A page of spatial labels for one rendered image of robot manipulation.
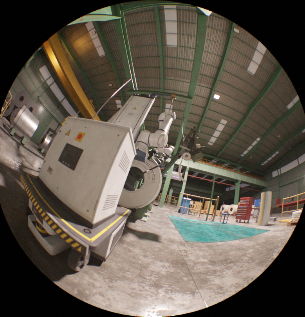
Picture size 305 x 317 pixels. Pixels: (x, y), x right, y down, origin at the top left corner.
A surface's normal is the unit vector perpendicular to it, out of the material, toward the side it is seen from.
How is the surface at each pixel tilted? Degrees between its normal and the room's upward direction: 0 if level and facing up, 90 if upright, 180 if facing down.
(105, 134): 90
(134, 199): 90
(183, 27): 173
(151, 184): 90
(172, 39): 173
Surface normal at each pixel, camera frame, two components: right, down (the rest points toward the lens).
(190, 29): -0.28, 0.93
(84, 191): 0.07, -0.36
